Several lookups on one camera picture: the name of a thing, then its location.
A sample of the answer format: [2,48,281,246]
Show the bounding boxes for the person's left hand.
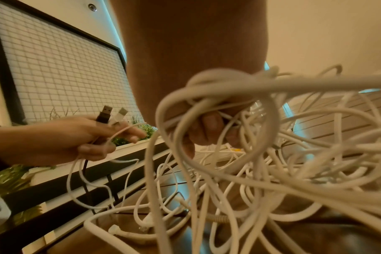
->
[0,115,147,167]

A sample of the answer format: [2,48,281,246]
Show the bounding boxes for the black and white slatted planter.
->
[28,136,166,185]

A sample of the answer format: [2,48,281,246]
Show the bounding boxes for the green plants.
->
[0,106,158,224]

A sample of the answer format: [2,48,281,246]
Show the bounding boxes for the person's right hand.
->
[110,0,270,159]

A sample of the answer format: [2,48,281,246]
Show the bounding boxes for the tangle of white cables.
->
[83,64,381,254]

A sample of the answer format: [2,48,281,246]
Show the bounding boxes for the black framed wire grid panel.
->
[0,0,144,125]

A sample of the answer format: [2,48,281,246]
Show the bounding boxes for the clear drawer yellow handle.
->
[221,145,250,159]

